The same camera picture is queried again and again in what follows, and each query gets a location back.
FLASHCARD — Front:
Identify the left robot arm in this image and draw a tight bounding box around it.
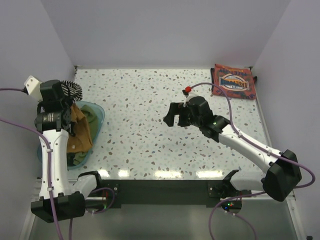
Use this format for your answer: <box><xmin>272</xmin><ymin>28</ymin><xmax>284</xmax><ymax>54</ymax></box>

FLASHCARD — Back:
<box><xmin>24</xmin><ymin>77</ymin><xmax>104</xmax><ymax>223</ymax></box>

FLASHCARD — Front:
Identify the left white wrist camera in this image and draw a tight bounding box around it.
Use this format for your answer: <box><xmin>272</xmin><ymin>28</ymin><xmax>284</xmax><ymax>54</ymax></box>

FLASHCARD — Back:
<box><xmin>24</xmin><ymin>75</ymin><xmax>43</xmax><ymax>102</ymax></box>

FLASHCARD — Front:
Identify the mustard yellow tank top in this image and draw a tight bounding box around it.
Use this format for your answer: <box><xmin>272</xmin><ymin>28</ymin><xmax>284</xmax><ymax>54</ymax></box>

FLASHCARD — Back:
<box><xmin>66</xmin><ymin>103</ymin><xmax>93</xmax><ymax>153</ymax></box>

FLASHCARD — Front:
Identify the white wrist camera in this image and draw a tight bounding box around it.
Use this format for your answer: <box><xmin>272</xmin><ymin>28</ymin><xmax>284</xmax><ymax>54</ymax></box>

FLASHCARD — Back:
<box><xmin>24</xmin><ymin>75</ymin><xmax>43</xmax><ymax>102</ymax></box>
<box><xmin>183</xmin><ymin>91</ymin><xmax>198</xmax><ymax>107</ymax></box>

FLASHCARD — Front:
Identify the red tank top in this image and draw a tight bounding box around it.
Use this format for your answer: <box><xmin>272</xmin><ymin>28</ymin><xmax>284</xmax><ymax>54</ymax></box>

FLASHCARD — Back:
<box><xmin>210</xmin><ymin>64</ymin><xmax>258</xmax><ymax>100</ymax></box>

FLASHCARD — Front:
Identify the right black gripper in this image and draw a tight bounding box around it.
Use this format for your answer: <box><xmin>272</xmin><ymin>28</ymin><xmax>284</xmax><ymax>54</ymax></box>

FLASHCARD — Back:
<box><xmin>163</xmin><ymin>102</ymin><xmax>203</xmax><ymax>128</ymax></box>

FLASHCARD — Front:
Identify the black white striped tank top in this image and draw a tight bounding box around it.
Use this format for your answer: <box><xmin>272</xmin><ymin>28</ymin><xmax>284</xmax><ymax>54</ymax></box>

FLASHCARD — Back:
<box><xmin>60</xmin><ymin>80</ymin><xmax>83</xmax><ymax>102</ymax></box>

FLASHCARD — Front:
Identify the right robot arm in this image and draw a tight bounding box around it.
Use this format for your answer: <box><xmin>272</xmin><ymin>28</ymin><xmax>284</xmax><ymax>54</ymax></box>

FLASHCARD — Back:
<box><xmin>163</xmin><ymin>95</ymin><xmax>302</xmax><ymax>202</ymax></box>

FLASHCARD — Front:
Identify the aluminium frame rail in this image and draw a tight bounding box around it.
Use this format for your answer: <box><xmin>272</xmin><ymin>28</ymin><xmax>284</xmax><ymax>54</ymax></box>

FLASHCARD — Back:
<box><xmin>246</xmin><ymin>65</ymin><xmax>297</xmax><ymax>201</ymax></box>

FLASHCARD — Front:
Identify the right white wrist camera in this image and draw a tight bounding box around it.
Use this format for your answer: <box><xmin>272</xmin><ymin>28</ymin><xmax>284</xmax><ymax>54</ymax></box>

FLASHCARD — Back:
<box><xmin>183</xmin><ymin>91</ymin><xmax>198</xmax><ymax>107</ymax></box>

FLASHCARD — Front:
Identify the teal plastic basket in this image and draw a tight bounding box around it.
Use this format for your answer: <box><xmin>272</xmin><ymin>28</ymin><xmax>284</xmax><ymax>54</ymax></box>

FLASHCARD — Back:
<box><xmin>34</xmin><ymin>101</ymin><xmax>105</xmax><ymax>170</ymax></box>

